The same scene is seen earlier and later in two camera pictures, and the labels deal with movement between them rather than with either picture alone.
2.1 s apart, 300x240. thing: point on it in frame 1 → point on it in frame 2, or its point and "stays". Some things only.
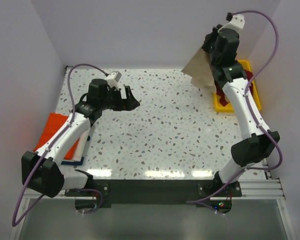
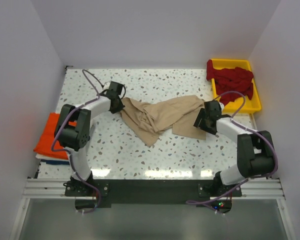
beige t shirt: x=199 y=68 → x=145 y=121
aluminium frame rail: x=258 y=189 stays
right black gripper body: x=208 y=45 → x=201 y=121
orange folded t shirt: x=53 y=122 stays
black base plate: x=158 y=192 stays
